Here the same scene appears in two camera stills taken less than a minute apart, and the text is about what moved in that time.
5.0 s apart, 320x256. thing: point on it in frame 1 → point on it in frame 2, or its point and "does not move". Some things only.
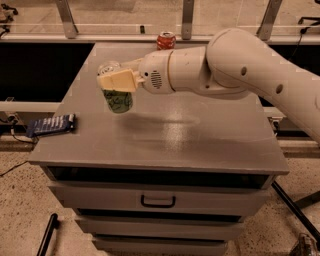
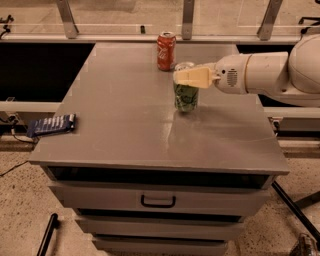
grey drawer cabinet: x=174 y=175 does not move
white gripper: x=154 y=71 → x=230 y=74
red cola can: x=166 y=40 does not move
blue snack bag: x=51 y=125 does not move
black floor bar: x=53 y=224 does not move
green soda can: x=119 y=102 → x=186 y=98
